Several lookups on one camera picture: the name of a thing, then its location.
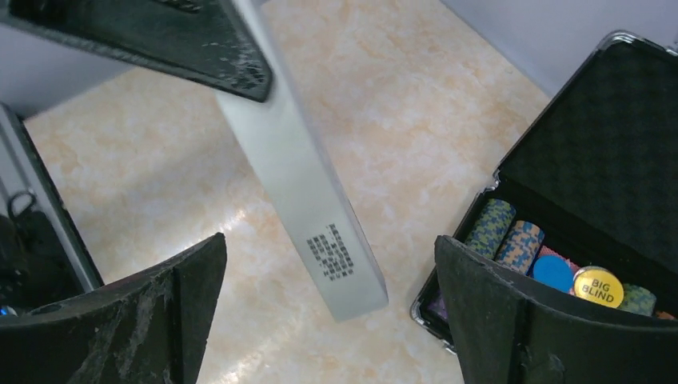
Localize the blue round chip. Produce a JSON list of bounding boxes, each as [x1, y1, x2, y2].
[[532, 255, 574, 294]]

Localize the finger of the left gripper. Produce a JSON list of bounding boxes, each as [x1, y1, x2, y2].
[[1, 0, 273, 102]]

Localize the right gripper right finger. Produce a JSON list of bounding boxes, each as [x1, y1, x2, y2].
[[435, 235, 677, 383]]

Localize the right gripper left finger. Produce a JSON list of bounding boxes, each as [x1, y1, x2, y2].
[[1, 233, 227, 383]]

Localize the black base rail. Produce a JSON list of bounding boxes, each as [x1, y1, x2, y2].
[[1, 105, 104, 317]]

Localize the black poker chip case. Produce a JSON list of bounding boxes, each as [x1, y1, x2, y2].
[[413, 31, 677, 334]]

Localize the yellow big blind chip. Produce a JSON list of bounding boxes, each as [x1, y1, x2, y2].
[[572, 266, 624, 308]]

